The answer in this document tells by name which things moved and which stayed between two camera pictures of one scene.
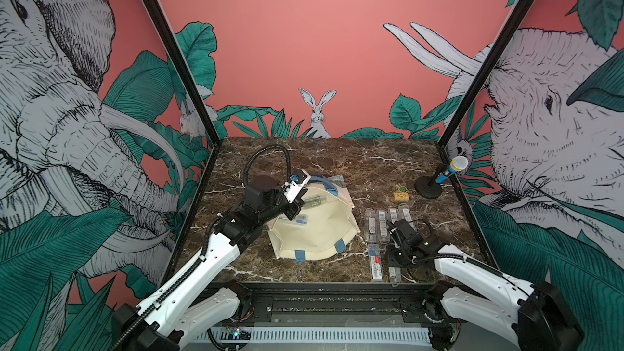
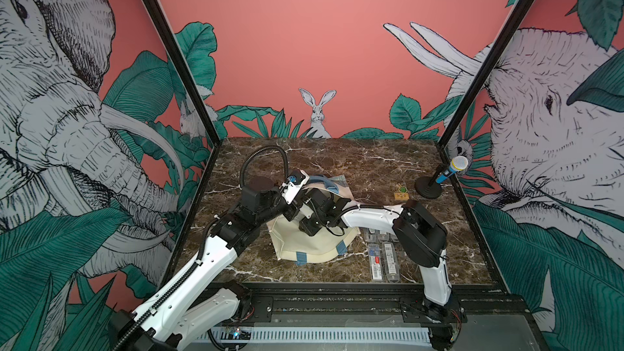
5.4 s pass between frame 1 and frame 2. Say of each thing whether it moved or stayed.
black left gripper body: stayed
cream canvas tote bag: stayed
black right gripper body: moved
